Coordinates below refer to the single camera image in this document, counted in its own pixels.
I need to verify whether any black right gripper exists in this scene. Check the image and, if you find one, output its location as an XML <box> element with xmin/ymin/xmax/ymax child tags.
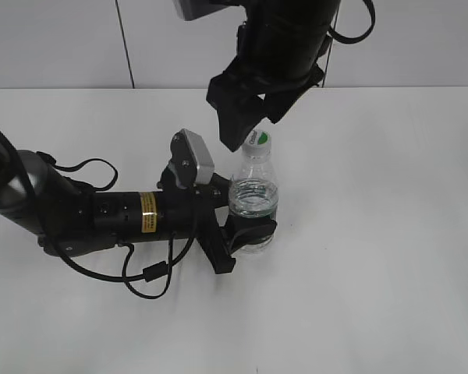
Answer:
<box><xmin>207</xmin><ymin>23</ymin><xmax>330</xmax><ymax>152</ymax></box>

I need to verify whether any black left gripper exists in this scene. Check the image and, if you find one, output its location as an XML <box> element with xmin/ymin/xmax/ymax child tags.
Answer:
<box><xmin>158</xmin><ymin>167</ymin><xmax>277</xmax><ymax>274</ymax></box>

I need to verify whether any clear cestbon water bottle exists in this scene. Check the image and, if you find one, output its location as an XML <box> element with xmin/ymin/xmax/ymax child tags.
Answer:
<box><xmin>227</xmin><ymin>150</ymin><xmax>280</xmax><ymax>254</ymax></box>

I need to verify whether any white green bottle cap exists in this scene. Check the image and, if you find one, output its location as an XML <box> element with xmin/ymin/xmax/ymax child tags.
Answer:
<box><xmin>241</xmin><ymin>129</ymin><xmax>271</xmax><ymax>157</ymax></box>

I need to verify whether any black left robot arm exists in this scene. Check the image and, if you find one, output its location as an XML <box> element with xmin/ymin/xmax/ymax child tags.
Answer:
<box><xmin>0</xmin><ymin>129</ymin><xmax>277</xmax><ymax>273</ymax></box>

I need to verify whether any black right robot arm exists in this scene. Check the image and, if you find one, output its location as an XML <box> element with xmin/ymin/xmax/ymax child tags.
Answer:
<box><xmin>207</xmin><ymin>0</ymin><xmax>339</xmax><ymax>151</ymax></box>

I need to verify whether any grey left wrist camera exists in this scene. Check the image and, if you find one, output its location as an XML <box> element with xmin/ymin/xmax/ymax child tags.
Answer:
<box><xmin>168</xmin><ymin>129</ymin><xmax>215</xmax><ymax>189</ymax></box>

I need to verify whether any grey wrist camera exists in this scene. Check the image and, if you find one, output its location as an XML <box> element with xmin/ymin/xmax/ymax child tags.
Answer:
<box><xmin>168</xmin><ymin>129</ymin><xmax>215</xmax><ymax>189</ymax></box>
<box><xmin>172</xmin><ymin>0</ymin><xmax>249</xmax><ymax>21</ymax></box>

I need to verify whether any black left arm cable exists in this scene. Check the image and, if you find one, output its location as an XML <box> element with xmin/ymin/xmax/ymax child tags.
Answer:
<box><xmin>34</xmin><ymin>151</ymin><xmax>198</xmax><ymax>300</ymax></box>

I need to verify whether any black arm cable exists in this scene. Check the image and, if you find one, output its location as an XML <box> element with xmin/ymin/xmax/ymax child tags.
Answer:
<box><xmin>34</xmin><ymin>151</ymin><xmax>198</xmax><ymax>300</ymax></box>
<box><xmin>327</xmin><ymin>0</ymin><xmax>376</xmax><ymax>44</ymax></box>

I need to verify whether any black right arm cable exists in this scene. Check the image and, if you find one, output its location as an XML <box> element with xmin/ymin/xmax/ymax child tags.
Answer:
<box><xmin>327</xmin><ymin>0</ymin><xmax>376</xmax><ymax>44</ymax></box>

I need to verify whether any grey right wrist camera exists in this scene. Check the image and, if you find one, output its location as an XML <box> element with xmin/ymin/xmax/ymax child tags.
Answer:
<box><xmin>172</xmin><ymin>0</ymin><xmax>249</xmax><ymax>21</ymax></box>

